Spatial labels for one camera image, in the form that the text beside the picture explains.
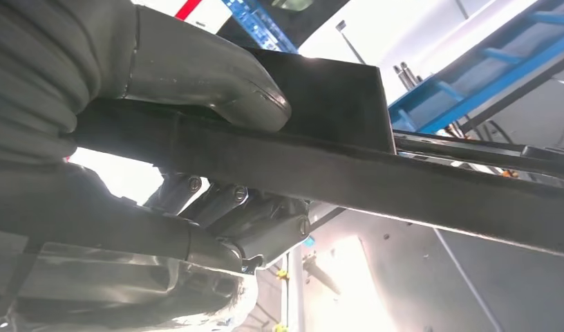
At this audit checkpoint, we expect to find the blue metal shelf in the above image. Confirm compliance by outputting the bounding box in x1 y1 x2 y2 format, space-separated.
220 0 564 135

